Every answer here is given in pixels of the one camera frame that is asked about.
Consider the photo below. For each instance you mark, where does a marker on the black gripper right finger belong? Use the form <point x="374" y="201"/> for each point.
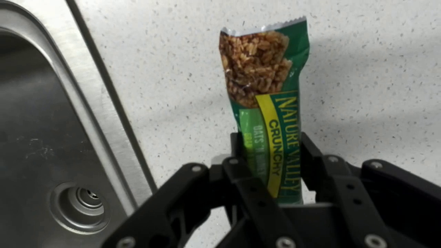
<point x="381" y="201"/>

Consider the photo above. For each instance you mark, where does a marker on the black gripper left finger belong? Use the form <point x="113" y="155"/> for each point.
<point x="207" y="206"/>

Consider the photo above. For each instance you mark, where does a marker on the green granola bar wrapper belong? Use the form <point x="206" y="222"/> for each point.
<point x="266" y="91"/>

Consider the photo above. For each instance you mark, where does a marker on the stainless steel double sink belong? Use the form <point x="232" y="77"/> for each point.
<point x="46" y="137"/>

